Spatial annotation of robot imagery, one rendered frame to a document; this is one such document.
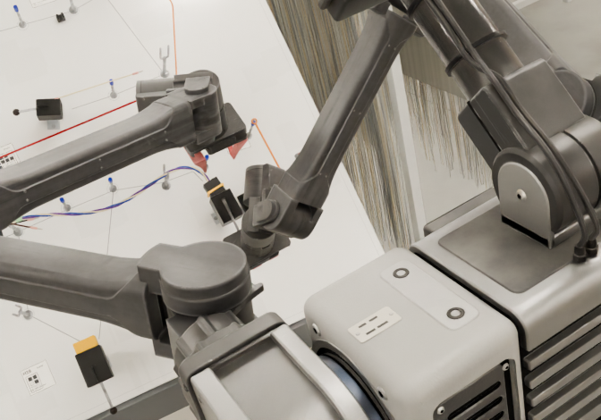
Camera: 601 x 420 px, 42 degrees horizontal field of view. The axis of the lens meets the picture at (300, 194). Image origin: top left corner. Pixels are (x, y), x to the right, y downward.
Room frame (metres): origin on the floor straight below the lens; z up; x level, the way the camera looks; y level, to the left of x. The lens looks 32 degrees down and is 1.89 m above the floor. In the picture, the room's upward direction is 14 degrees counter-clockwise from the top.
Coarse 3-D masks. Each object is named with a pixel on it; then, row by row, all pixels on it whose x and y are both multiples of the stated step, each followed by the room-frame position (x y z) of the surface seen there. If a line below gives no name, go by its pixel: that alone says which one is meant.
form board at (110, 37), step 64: (0, 0) 1.63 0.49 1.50; (64, 0) 1.64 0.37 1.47; (128, 0) 1.64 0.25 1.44; (192, 0) 1.65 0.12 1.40; (256, 0) 1.65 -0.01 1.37; (0, 64) 1.54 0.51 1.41; (64, 64) 1.54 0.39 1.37; (128, 64) 1.55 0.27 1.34; (192, 64) 1.55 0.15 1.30; (256, 64) 1.55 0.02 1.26; (0, 128) 1.45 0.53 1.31; (64, 128) 1.45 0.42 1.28; (256, 128) 1.46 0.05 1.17; (128, 192) 1.36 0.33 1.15; (192, 192) 1.37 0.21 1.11; (128, 256) 1.28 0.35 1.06; (320, 256) 1.28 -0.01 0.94; (0, 320) 1.20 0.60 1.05; (64, 320) 1.20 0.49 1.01; (0, 384) 1.12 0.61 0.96; (64, 384) 1.12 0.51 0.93; (128, 384) 1.12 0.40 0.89
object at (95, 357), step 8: (88, 352) 1.08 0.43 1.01; (96, 352) 1.08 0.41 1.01; (104, 352) 1.11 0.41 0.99; (80, 360) 1.07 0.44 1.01; (88, 360) 1.07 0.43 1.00; (96, 360) 1.07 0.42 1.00; (104, 360) 1.07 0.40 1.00; (80, 368) 1.06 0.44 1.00; (88, 368) 1.06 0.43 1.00; (96, 368) 1.07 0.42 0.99; (104, 368) 1.06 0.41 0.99; (88, 376) 1.05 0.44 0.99; (96, 376) 1.06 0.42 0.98; (104, 376) 1.05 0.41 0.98; (112, 376) 1.05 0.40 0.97; (88, 384) 1.05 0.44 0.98; (96, 384) 1.06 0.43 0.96; (104, 392) 1.05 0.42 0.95; (112, 408) 1.04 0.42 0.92
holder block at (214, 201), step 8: (224, 192) 1.29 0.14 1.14; (232, 192) 1.29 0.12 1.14; (216, 200) 1.28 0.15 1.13; (232, 200) 1.28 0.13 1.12; (216, 208) 1.27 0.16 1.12; (224, 208) 1.27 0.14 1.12; (232, 208) 1.27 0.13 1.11; (240, 208) 1.27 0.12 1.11; (216, 216) 1.29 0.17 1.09; (224, 216) 1.26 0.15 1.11; (240, 216) 1.27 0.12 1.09; (224, 224) 1.26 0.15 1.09
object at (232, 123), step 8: (224, 104) 1.21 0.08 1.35; (224, 112) 1.14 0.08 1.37; (232, 112) 1.19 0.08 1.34; (224, 120) 1.14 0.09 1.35; (232, 120) 1.17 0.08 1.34; (240, 120) 1.17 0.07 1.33; (224, 128) 1.15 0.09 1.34; (232, 128) 1.16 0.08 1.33; (240, 128) 1.15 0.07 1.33; (216, 136) 1.14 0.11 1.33; (224, 136) 1.14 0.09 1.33; (232, 136) 1.15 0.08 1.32; (192, 144) 1.14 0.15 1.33; (208, 144) 1.13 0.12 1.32; (192, 152) 1.12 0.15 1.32
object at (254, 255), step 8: (240, 232) 1.13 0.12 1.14; (224, 240) 1.12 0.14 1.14; (232, 240) 1.12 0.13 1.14; (240, 240) 1.12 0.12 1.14; (280, 240) 1.12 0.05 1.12; (288, 240) 1.12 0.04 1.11; (248, 248) 1.08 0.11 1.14; (256, 248) 1.07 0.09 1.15; (264, 248) 1.07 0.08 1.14; (272, 248) 1.11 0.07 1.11; (280, 248) 1.11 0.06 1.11; (248, 256) 1.10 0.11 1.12; (256, 256) 1.10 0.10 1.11; (264, 256) 1.10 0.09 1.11
